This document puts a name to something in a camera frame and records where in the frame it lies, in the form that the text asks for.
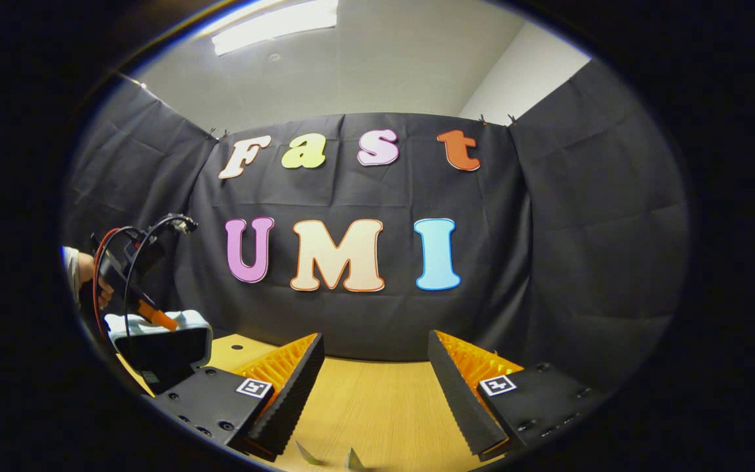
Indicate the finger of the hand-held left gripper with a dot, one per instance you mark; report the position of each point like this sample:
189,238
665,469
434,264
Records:
158,318

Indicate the ceiling light panel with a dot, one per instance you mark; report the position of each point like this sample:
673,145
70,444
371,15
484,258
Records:
272,26

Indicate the light blue suitcase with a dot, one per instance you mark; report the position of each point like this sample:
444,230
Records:
191,324

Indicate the black backdrop cloth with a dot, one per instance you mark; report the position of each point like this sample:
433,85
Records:
548,229

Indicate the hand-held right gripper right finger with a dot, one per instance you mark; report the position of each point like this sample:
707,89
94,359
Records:
456,393

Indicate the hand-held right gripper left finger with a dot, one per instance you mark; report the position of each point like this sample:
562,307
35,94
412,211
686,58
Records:
292,400

